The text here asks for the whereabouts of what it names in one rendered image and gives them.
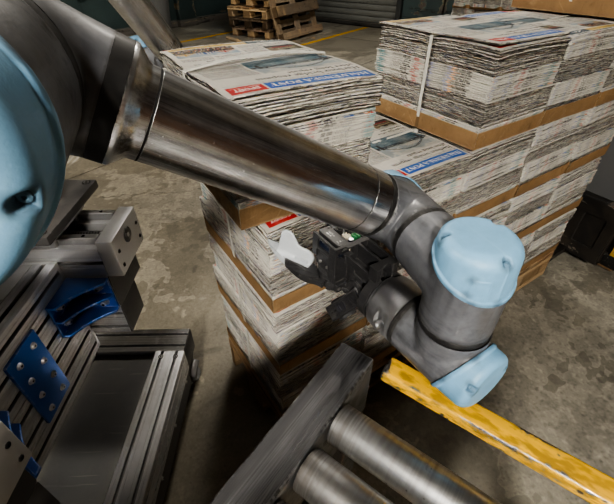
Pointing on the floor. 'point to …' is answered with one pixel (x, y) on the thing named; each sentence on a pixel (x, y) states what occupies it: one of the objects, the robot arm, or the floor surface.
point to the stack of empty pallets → (253, 23)
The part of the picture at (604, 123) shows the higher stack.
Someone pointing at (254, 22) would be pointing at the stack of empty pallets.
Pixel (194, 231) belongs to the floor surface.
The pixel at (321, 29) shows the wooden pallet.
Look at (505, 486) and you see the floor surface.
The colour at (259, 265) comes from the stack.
